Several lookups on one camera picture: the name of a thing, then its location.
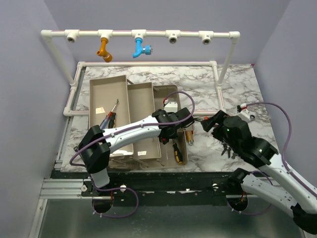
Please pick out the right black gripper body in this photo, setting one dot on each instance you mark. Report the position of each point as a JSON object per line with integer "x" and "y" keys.
{"x": 219, "y": 133}

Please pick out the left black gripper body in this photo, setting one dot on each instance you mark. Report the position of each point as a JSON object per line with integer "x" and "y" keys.
{"x": 173, "y": 137}

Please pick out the yellow black screwdriver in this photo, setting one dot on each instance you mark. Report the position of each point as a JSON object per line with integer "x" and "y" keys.
{"x": 177, "y": 153}

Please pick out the brown translucent tool box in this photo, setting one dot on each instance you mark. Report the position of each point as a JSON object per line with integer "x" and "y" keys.
{"x": 136, "y": 102}

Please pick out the blue handled screwdriver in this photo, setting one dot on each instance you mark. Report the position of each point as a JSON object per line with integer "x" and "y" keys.
{"x": 107, "y": 118}

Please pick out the green handled screwdriver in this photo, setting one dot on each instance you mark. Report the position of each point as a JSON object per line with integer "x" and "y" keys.
{"x": 111, "y": 123}

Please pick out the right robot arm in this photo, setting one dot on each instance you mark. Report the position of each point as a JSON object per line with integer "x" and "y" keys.
{"x": 296, "y": 196}

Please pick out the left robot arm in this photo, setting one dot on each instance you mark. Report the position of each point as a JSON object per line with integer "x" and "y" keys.
{"x": 97, "y": 145}

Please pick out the black needle nose pliers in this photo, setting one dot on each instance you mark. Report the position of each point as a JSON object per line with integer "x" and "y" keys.
{"x": 226, "y": 149}

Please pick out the small black hammer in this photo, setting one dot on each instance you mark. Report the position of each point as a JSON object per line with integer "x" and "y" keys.
{"x": 234, "y": 155}

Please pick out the blue plastic faucet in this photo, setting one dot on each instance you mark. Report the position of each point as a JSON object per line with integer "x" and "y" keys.
{"x": 139, "y": 49}

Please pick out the orange plastic faucet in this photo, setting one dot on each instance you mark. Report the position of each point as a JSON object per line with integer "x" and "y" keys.
{"x": 102, "y": 52}

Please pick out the orange handled pliers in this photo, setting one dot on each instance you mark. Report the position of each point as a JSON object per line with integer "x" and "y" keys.
{"x": 199, "y": 119}

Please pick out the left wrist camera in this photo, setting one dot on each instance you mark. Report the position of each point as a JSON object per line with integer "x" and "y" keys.
{"x": 170, "y": 105}

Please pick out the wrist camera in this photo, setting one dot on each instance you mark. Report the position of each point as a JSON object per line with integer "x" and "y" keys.
{"x": 170, "y": 105}
{"x": 244, "y": 113}

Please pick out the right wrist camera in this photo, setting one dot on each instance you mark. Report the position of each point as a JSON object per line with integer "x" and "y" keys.
{"x": 244, "y": 113}

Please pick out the black metal base rail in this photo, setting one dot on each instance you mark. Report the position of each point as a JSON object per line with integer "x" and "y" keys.
{"x": 160, "y": 189}

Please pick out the white PVC pipe frame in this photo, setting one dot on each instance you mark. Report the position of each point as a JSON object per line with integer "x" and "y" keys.
{"x": 172, "y": 35}

